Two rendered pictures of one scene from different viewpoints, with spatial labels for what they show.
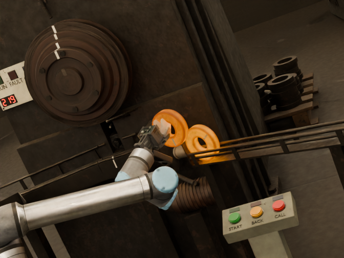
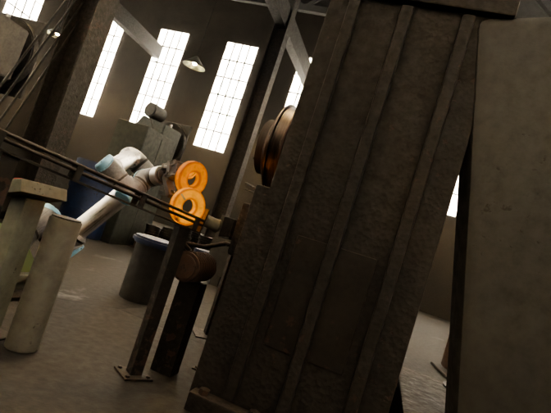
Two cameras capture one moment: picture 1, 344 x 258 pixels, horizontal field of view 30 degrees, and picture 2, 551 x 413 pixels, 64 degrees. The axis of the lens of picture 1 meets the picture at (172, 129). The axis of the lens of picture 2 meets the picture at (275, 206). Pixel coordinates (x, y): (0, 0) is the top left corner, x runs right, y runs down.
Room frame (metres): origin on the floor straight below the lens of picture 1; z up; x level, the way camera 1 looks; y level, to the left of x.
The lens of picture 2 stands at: (2.78, -1.89, 0.70)
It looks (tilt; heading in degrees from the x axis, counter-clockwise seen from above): 4 degrees up; 89
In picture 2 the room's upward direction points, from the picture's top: 18 degrees clockwise
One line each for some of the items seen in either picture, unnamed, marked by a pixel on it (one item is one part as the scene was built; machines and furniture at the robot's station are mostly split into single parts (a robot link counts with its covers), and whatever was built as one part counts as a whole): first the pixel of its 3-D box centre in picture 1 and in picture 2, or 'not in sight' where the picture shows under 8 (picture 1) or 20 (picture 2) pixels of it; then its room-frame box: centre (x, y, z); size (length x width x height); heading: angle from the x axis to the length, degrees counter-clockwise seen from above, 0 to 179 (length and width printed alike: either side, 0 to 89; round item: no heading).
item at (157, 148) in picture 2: not in sight; (130, 185); (1.05, 3.86, 0.75); 0.70 x 0.48 x 1.50; 73
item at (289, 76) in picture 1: (231, 103); not in sight; (4.63, -0.48, 0.22); 1.20 x 0.81 x 0.44; 71
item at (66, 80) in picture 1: (70, 80); (268, 147); (2.71, 0.31, 1.11); 0.28 x 0.06 x 0.28; 73
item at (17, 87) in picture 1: (18, 84); not in sight; (3.01, 0.58, 1.15); 0.26 x 0.02 x 0.18; 73
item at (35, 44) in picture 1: (77, 73); (286, 152); (2.81, 0.29, 1.11); 0.47 x 0.06 x 0.47; 73
